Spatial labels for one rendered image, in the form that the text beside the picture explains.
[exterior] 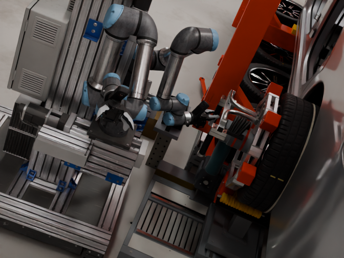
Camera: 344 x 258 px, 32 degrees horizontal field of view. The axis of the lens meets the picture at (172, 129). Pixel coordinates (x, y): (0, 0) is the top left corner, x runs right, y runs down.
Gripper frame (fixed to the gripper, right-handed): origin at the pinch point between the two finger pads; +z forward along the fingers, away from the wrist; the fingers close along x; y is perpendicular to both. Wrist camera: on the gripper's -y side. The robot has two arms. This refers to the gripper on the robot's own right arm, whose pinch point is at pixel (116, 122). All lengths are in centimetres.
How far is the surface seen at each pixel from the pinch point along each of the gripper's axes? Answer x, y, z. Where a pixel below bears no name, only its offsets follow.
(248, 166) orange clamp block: -86, 24, -39
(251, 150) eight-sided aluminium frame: -84, 17, -43
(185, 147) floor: -114, 109, -169
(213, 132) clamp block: -68, 23, -57
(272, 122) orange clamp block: -86, -1, -46
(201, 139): -100, 72, -127
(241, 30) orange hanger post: -78, -12, -118
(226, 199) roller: -97, 58, -54
